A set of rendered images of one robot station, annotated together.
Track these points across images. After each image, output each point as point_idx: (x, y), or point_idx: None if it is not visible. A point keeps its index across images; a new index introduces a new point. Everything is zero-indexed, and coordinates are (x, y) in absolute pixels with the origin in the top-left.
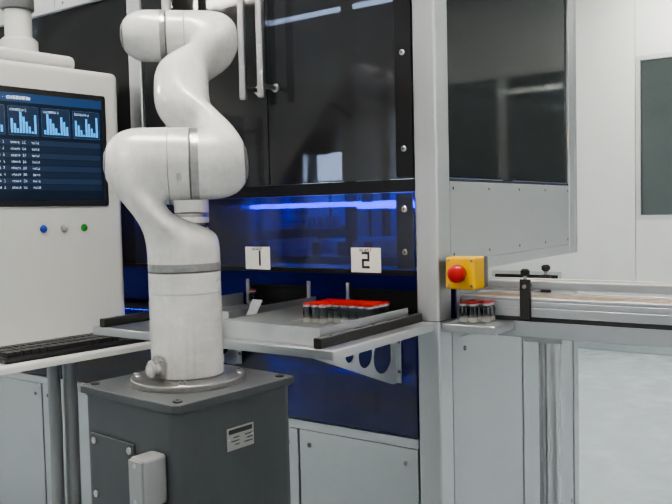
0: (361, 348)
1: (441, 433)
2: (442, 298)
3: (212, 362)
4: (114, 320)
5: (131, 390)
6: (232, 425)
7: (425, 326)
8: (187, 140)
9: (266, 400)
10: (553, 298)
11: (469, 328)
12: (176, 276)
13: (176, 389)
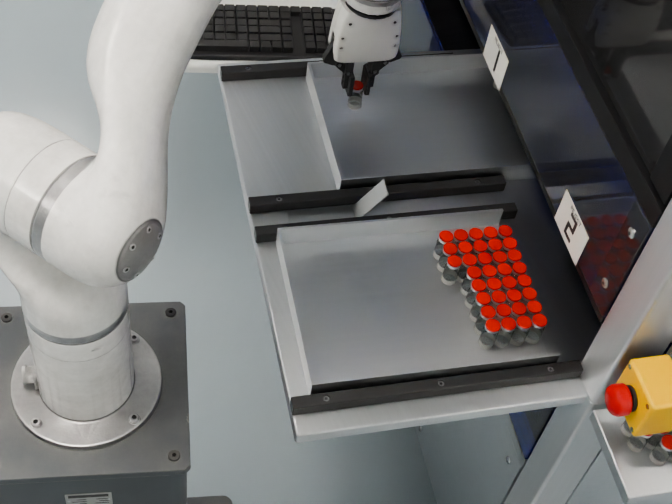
0: (368, 430)
1: (542, 488)
2: (615, 383)
3: (86, 411)
4: (239, 75)
5: (7, 376)
6: (74, 492)
7: (559, 401)
8: (33, 213)
9: (135, 480)
10: None
11: (609, 457)
12: (32, 332)
13: (25, 426)
